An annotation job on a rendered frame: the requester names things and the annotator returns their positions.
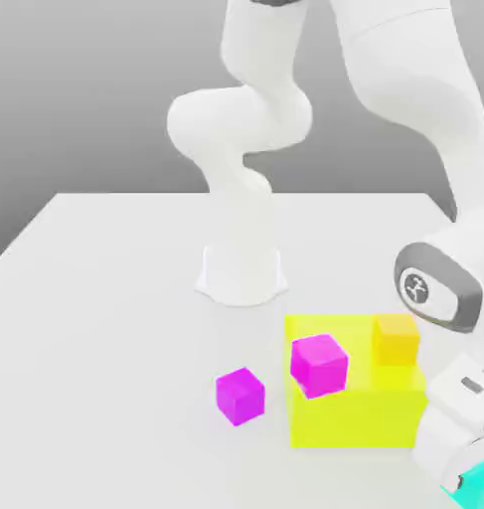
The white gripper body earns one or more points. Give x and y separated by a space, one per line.
436 445

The small cyan cube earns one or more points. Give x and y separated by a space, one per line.
478 491

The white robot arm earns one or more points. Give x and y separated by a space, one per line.
241 119

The small orange cube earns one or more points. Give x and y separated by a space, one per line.
396 342

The small magenta cube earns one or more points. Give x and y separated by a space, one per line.
240 397
319 368

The large yellow box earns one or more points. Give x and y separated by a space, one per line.
356 417

